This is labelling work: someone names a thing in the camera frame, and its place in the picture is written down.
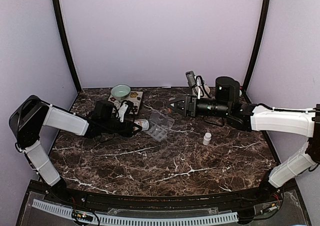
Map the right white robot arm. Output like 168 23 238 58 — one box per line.
167 76 320 203

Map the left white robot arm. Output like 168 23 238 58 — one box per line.
8 95 143 204

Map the white slotted cable duct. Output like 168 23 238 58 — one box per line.
31 199 239 225

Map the right black frame post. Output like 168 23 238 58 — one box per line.
242 0 270 92

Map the clear plastic pill organizer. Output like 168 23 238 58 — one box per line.
146 111 175 142

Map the small white pill bottle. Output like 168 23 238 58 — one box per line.
202 132 212 145

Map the black frame post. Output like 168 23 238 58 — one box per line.
242 0 270 92
52 0 82 93

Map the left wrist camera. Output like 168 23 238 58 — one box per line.
94 100 135 124

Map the orange pill bottle grey cap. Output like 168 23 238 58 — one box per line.
135 119 150 131

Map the beige ceramic mug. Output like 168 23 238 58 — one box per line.
192 85 211 98

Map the floral square plate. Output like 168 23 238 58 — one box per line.
108 91 143 115

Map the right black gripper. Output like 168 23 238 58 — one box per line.
166 95 231 118

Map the left black frame post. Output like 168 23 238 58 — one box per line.
52 0 82 93

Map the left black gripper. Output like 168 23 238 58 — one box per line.
101 118 142 138

